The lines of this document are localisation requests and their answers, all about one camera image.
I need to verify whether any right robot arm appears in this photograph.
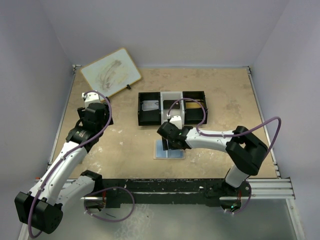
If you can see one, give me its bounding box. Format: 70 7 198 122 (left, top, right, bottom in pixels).
157 121 268 188

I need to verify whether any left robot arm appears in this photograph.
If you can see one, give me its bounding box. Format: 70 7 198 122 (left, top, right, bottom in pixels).
14 101 113 239

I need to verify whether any black card in bin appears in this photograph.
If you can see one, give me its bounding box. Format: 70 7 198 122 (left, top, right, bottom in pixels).
163 99 180 110

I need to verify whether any gold card in bin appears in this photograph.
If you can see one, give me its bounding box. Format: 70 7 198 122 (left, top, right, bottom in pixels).
185 100 203 109

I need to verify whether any silver cards stack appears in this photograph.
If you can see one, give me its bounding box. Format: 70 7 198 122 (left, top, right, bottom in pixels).
141 100 159 112

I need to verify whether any right black tray bin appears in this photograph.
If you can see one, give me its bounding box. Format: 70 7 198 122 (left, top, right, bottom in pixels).
182 91 209 125

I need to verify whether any black tray bin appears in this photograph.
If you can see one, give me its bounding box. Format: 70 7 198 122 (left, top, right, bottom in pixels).
182 91 209 125
137 92 162 127

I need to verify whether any left black tray bin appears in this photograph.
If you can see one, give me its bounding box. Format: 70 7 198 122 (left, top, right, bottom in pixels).
137 92 162 127

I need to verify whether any middle white tray bin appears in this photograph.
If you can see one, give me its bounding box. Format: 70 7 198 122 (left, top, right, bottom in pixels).
159 91 185 125

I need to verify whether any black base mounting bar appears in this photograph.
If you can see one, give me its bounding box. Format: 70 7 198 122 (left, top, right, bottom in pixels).
79 169 252 208

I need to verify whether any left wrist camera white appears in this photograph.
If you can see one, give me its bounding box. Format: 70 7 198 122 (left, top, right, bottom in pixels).
81 92 101 108

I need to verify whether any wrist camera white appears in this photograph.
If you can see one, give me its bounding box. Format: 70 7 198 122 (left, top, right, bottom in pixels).
167 114 183 129
81 92 101 108

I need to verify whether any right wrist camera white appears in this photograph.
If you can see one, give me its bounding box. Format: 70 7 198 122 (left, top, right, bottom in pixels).
167 114 183 129

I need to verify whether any whiteboard with yellow frame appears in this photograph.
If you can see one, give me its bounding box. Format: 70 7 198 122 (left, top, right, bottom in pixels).
80 47 142 97

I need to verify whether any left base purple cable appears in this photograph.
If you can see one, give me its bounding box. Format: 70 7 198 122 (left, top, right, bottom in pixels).
83 186 136 223

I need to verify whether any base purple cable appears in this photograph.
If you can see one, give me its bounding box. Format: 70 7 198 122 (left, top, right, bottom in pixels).
83 186 136 223
223 181 253 216

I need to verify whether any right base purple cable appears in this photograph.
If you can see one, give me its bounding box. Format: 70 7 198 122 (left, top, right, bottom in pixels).
223 181 253 216

